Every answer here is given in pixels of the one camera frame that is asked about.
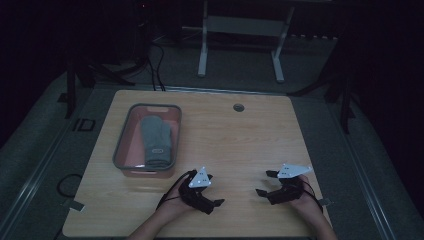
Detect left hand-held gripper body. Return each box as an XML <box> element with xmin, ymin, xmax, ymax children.
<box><xmin>178</xmin><ymin>166</ymin><xmax>216</xmax><ymax>215</ymax></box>

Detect left hand-held gripper black cable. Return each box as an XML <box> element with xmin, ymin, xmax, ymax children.
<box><xmin>155</xmin><ymin>169</ymin><xmax>198</xmax><ymax>212</ymax></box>

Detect right hand-held gripper black cable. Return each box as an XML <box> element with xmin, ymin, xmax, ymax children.
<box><xmin>301</xmin><ymin>181</ymin><xmax>325</xmax><ymax>214</ymax></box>

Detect person's left hand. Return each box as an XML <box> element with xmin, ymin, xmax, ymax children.
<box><xmin>159</xmin><ymin>173</ymin><xmax>198</xmax><ymax>220</ymax></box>

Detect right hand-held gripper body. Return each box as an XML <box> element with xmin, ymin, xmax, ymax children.
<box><xmin>266</xmin><ymin>163</ymin><xmax>313</xmax><ymax>206</ymax></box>

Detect hand-held gripper black cable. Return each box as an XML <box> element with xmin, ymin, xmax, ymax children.
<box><xmin>155</xmin><ymin>169</ymin><xmax>198</xmax><ymax>212</ymax></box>
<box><xmin>301</xmin><ymin>181</ymin><xmax>325</xmax><ymax>214</ymax></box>

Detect black stand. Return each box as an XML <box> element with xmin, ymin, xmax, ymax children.
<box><xmin>63</xmin><ymin>56</ymin><xmax>136</xmax><ymax>120</ymax></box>
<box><xmin>288</xmin><ymin>66</ymin><xmax>357</xmax><ymax>135</ymax></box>

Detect grey mitten with label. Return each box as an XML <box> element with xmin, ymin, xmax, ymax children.
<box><xmin>139</xmin><ymin>114</ymin><xmax>174</xmax><ymax>166</ymax></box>

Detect coiled black cable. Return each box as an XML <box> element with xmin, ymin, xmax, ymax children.
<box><xmin>56</xmin><ymin>173</ymin><xmax>84</xmax><ymax>198</ymax></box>

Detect black floor cables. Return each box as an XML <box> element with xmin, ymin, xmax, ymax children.
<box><xmin>146</xmin><ymin>43</ymin><xmax>167</xmax><ymax>92</ymax></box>

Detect plain grey mitten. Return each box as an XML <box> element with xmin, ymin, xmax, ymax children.
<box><xmin>143</xmin><ymin>159</ymin><xmax>172</xmax><ymax>169</ymax></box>

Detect person's right hand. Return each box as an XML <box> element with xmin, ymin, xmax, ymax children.
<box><xmin>289</xmin><ymin>174</ymin><xmax>322</xmax><ymax>215</ymax></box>

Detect pink bin with grey rim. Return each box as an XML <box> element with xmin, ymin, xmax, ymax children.
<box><xmin>112</xmin><ymin>103</ymin><xmax>183</xmax><ymax>178</ymax></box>

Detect white desk frame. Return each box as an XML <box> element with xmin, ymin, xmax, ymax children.
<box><xmin>197</xmin><ymin>0</ymin><xmax>296</xmax><ymax>84</ymax></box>

